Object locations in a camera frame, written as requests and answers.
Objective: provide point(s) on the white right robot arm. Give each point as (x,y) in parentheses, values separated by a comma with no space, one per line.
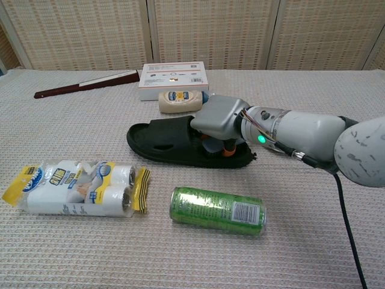
(306,129)

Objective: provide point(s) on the black rubber slipper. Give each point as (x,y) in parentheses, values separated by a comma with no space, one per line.
(168,141)

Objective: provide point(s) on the beige woven tablecloth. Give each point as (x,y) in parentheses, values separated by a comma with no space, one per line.
(90,256)

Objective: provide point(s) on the packaged white roll refills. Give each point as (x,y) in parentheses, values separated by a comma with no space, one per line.
(54,192)

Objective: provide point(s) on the white cardboard product box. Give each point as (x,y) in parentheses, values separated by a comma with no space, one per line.
(168,75)

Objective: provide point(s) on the green drink can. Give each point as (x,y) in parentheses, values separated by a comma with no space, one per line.
(210,210)

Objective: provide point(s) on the dark red folded fan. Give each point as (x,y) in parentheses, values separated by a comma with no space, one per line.
(87,85)

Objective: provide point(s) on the woven folding screen panel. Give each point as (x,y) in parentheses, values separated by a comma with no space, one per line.
(378,57)
(325,33)
(213,33)
(78,33)
(9,51)

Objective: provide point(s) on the mayonnaise squeeze bottle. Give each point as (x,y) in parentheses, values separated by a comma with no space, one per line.
(180,102)

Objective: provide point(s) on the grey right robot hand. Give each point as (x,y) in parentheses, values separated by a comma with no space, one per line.
(219,117)

